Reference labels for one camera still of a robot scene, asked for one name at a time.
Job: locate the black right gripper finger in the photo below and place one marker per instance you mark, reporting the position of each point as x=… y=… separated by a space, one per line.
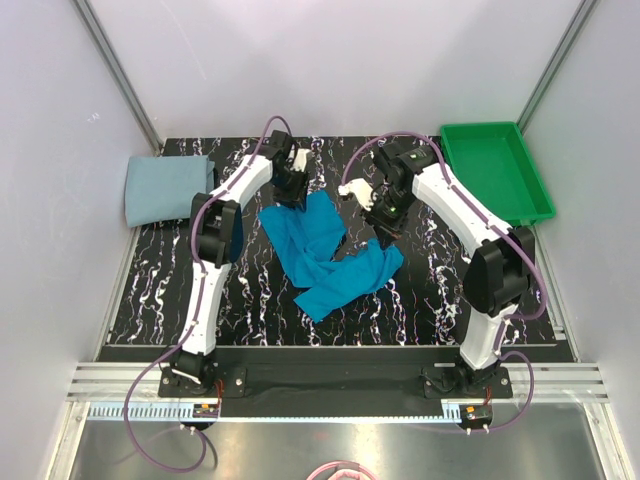
x=383 y=239
x=395 y=237

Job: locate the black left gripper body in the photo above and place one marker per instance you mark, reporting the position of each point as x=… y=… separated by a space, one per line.
x=289 y=187

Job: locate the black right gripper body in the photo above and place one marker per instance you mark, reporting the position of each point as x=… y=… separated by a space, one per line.
x=389 y=212

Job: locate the bright blue t shirt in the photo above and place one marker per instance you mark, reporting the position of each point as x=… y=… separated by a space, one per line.
x=306 y=241

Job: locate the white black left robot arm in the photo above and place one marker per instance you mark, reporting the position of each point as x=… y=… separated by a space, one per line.
x=217 y=241

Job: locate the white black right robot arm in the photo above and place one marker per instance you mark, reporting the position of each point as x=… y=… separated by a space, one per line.
x=502 y=258

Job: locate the green plastic bin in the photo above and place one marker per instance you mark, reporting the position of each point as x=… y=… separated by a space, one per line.
x=493 y=161

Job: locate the folded light blue t shirt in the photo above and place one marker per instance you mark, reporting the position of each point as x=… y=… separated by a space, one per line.
x=159 y=189

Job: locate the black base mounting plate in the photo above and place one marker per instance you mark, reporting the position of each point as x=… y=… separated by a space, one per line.
x=431 y=382

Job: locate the right orange connector block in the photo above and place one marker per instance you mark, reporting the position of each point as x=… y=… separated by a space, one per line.
x=477 y=413

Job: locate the orange connector block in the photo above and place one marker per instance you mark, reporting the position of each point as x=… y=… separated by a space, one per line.
x=477 y=413
x=206 y=410

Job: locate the left orange connector block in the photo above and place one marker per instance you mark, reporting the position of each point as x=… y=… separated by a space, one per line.
x=206 y=410

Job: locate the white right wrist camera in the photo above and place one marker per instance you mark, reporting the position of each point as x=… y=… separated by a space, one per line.
x=360 y=190

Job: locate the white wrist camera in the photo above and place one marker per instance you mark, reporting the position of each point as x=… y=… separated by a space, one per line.
x=300 y=160
x=360 y=190

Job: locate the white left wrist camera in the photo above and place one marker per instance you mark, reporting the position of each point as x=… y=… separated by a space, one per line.
x=300 y=160

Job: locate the aluminium frame rail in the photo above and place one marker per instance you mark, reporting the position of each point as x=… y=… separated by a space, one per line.
x=545 y=382

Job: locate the white slotted cable duct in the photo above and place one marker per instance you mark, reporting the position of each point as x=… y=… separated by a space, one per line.
x=183 y=412

